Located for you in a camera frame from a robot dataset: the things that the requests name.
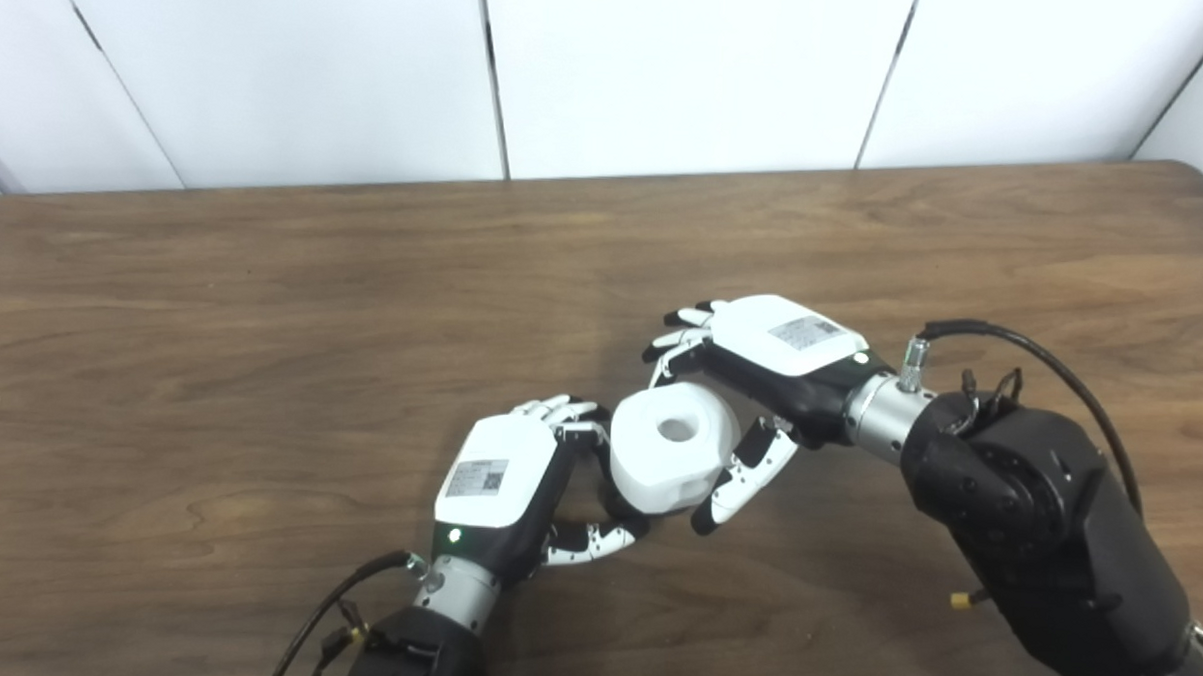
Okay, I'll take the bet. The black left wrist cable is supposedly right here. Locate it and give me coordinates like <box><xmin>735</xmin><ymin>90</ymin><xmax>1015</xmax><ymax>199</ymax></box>
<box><xmin>268</xmin><ymin>545</ymin><xmax>425</xmax><ymax>676</ymax></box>

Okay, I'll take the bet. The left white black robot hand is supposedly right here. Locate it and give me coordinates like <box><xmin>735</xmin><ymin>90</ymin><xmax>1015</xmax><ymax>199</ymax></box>
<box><xmin>429</xmin><ymin>390</ymin><xmax>655</xmax><ymax>591</ymax></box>

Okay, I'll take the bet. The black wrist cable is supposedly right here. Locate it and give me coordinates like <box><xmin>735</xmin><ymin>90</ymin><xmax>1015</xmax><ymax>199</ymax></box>
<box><xmin>901</xmin><ymin>318</ymin><xmax>1150</xmax><ymax>518</ymax></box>
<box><xmin>268</xmin><ymin>545</ymin><xmax>425</xmax><ymax>676</ymax></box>

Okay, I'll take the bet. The round white cylinder piece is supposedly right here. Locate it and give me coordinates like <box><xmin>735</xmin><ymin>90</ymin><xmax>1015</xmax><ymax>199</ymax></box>
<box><xmin>607</xmin><ymin>379</ymin><xmax>744</xmax><ymax>518</ymax></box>

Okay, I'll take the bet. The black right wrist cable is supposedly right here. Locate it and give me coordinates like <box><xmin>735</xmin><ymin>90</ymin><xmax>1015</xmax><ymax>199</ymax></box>
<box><xmin>901</xmin><ymin>318</ymin><xmax>1150</xmax><ymax>518</ymax></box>

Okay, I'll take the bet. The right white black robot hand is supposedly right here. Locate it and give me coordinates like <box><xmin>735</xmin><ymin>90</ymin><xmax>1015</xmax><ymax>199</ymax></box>
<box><xmin>637</xmin><ymin>291</ymin><xmax>900</xmax><ymax>543</ymax></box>

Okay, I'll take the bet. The black flanged holder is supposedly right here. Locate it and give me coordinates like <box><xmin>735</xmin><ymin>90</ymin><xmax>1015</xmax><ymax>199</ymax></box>
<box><xmin>600</xmin><ymin>476</ymin><xmax>660</xmax><ymax>527</ymax></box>

